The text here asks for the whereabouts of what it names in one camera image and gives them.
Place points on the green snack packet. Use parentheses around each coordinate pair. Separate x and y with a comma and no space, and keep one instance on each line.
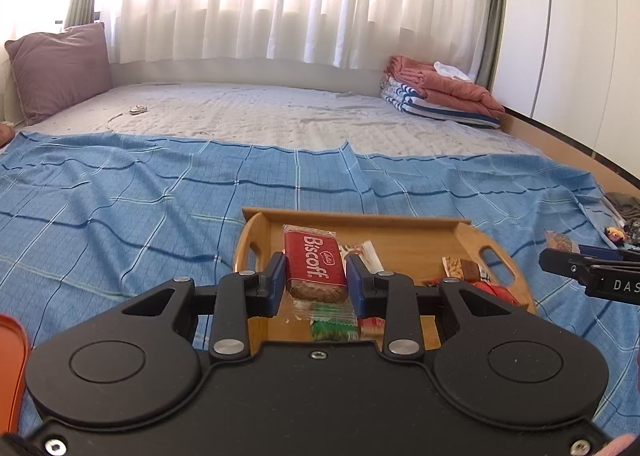
(333,322)

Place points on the folded salmon blanket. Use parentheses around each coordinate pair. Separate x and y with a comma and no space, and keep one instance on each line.
(423,78)

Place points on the pink wrapped cake packet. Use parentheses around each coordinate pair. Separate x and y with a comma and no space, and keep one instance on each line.
(560,242)

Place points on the dark red snack packet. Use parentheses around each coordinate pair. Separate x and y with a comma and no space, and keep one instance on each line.
(465,270)

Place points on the wooden bed frame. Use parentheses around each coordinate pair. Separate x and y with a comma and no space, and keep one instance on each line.
(564,149)

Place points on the purple pillow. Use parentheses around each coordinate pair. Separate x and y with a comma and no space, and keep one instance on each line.
(54,71)

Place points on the blue checkered bed sheet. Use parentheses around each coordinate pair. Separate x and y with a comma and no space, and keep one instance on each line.
(88,221)

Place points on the white folded cloth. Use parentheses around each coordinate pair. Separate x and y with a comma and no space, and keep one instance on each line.
(452,72)

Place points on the wooden serving tray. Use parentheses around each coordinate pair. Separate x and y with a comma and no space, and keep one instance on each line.
(413,246)

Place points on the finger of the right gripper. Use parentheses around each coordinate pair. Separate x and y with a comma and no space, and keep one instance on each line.
(610,254)
(569,264)

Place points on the pink wafer snack packet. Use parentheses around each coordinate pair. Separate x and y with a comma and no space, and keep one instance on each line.
(371,328)

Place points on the white quilted mattress pad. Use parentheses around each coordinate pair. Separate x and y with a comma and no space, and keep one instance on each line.
(280,116)

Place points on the folded blue striped blanket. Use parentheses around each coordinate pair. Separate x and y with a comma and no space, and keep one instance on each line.
(407,100)

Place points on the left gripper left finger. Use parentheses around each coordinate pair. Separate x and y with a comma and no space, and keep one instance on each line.
(241,296)

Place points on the small colourful toy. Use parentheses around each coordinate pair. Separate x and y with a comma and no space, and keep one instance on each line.
(616,235)

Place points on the dark patterned clothing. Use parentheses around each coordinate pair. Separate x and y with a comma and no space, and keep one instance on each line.
(628,207)

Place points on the orange plastic lid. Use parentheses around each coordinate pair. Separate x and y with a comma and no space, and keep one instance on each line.
(14,351)

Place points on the red Biscoff biscuit packet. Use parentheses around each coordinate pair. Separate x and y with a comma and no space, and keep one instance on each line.
(315,269)

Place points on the red nut snack bag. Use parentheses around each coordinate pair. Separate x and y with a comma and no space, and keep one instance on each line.
(497,291)

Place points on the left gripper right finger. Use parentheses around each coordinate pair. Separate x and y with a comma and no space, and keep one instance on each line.
(390,296)

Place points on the white egg cake packet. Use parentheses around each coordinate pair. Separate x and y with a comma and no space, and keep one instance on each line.
(366,251)

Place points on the small charger with cable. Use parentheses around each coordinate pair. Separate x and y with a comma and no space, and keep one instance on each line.
(137,110)

